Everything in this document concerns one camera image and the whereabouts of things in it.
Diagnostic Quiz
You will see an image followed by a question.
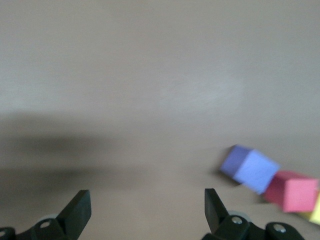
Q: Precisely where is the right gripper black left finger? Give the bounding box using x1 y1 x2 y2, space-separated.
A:
0 189 93 240

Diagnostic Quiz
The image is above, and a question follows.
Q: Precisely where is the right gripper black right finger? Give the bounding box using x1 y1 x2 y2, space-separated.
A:
201 187 305 240

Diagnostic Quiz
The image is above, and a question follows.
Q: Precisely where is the purple foam cube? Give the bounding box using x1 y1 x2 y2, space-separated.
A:
219 144 281 195

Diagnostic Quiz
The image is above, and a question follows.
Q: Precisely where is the red foam cube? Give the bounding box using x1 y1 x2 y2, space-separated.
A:
263 170 320 214

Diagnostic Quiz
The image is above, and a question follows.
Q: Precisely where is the yellow foam cube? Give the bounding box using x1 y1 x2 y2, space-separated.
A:
298 192 320 226

